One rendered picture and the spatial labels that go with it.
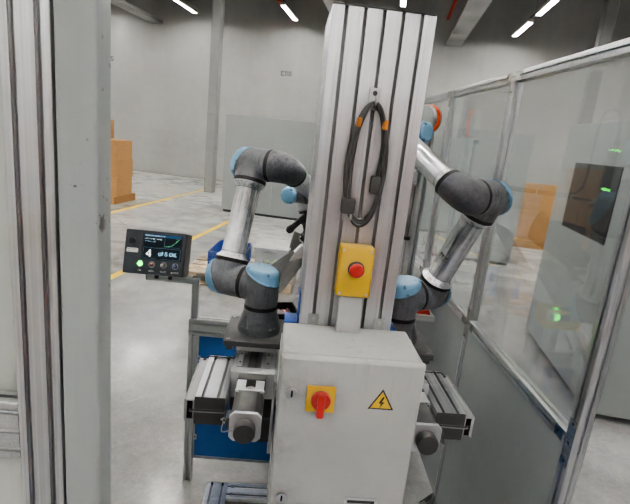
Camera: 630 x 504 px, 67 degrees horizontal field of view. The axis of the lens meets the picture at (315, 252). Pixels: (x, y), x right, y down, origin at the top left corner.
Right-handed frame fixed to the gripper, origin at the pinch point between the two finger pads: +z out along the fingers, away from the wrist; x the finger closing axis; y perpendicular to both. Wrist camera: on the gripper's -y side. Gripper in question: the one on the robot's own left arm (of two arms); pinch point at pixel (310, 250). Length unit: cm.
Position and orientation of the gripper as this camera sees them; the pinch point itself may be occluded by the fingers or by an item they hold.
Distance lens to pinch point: 226.0
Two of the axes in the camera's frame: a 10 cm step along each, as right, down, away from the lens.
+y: 9.8, -2.1, -0.4
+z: 2.1, 9.4, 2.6
